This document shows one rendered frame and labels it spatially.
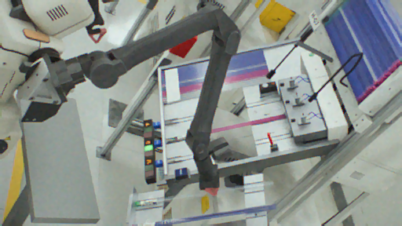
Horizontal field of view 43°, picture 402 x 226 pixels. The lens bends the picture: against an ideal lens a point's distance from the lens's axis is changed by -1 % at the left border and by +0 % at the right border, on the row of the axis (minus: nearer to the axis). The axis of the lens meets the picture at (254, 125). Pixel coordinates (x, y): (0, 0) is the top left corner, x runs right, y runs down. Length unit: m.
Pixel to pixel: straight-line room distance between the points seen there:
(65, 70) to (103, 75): 0.10
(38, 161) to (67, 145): 0.16
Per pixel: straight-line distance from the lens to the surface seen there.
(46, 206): 1.94
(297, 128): 2.07
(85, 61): 1.45
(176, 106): 2.35
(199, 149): 1.66
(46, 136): 2.13
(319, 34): 2.39
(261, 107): 2.25
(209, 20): 1.49
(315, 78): 2.23
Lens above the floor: 2.13
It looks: 32 degrees down
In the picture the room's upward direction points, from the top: 43 degrees clockwise
